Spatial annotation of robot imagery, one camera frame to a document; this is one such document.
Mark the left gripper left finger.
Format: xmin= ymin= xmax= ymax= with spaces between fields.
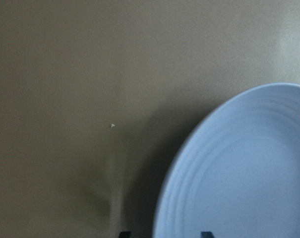
xmin=118 ymin=231 xmax=131 ymax=238

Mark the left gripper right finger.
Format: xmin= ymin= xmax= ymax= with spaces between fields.
xmin=201 ymin=231 xmax=214 ymax=238

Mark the blue plate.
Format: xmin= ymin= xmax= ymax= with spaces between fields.
xmin=152 ymin=83 xmax=300 ymax=238

